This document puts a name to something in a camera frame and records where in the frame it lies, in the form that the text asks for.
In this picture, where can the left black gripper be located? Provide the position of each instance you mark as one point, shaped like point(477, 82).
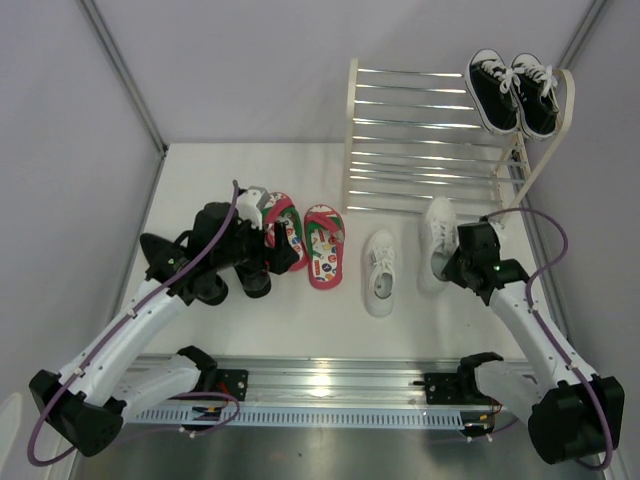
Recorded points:
point(283, 254)

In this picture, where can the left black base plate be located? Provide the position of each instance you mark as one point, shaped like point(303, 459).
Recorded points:
point(233, 382)

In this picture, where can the right aluminium frame post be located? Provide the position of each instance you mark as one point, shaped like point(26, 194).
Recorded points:
point(585, 29)

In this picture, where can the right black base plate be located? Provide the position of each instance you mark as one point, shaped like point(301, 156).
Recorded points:
point(443, 389)

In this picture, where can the cream shoe rack chrome bars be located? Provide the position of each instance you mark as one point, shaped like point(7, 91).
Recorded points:
point(412, 136)

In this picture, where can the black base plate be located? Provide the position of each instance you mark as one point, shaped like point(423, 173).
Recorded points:
point(233, 382)
point(443, 389)

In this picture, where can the aluminium frame post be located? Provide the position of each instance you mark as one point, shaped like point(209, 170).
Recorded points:
point(585, 29)
point(115, 58)

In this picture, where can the right black canvas sneaker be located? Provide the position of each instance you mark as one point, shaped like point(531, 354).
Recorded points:
point(535, 95)

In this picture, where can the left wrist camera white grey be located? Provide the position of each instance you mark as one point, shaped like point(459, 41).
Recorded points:
point(250, 205)

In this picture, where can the left aluminium frame post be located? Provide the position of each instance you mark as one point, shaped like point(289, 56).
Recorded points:
point(115, 58)

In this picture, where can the black canvas sneaker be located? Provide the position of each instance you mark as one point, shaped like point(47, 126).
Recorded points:
point(535, 95)
point(490, 83)

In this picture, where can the slotted grey cable duct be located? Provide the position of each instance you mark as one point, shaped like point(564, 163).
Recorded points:
point(415, 419)

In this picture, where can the left black canvas sneaker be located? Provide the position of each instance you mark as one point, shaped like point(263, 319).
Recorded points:
point(490, 83)

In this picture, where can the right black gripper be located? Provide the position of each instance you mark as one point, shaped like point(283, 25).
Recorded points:
point(450, 272)

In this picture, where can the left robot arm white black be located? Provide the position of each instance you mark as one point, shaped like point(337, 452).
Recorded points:
point(88, 401)

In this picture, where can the red green flip-flop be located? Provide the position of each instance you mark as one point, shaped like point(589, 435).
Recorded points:
point(324, 234)
point(280, 207)

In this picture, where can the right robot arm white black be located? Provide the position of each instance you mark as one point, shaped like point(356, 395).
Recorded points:
point(570, 411)

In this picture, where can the white sneaker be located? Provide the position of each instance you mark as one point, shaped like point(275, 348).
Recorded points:
point(438, 242)
point(379, 273)

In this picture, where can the aluminium mounting rail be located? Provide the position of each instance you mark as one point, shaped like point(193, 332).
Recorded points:
point(335, 383)

